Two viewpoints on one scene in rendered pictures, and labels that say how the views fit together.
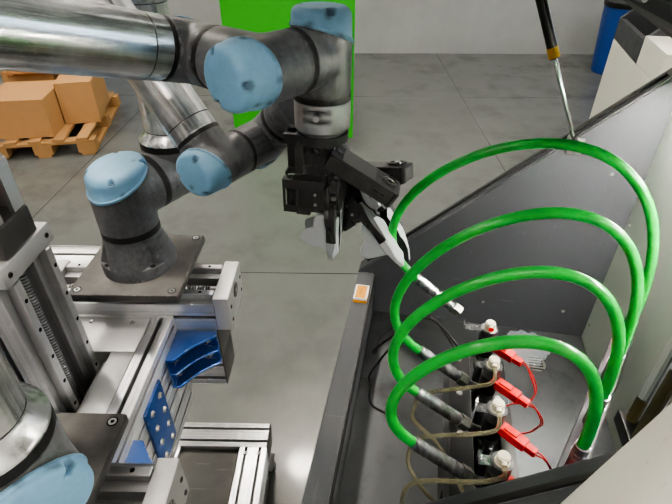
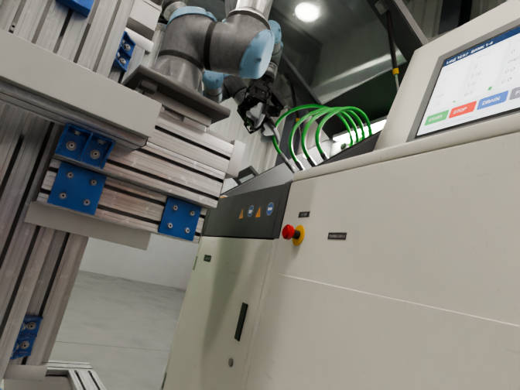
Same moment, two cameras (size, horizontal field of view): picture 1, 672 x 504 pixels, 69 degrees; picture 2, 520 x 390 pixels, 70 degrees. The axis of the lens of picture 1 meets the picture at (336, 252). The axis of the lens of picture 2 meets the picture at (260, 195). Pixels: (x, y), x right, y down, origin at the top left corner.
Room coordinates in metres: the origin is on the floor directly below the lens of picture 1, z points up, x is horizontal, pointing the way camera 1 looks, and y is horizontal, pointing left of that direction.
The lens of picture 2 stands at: (-0.49, 0.70, 0.69)
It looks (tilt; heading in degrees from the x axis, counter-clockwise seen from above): 12 degrees up; 325
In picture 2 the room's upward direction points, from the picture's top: 13 degrees clockwise
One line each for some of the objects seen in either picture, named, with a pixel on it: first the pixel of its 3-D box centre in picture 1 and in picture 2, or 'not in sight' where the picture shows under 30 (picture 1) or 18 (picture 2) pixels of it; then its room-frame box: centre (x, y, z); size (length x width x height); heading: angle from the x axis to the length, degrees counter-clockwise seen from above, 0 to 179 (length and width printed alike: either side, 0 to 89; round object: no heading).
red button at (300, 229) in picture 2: not in sight; (292, 233); (0.20, 0.11, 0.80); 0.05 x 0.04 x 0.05; 169
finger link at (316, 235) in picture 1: (318, 237); (256, 113); (0.63, 0.03, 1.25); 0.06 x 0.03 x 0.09; 79
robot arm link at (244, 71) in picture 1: (251, 68); (266, 36); (0.58, 0.10, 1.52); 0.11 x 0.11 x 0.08; 50
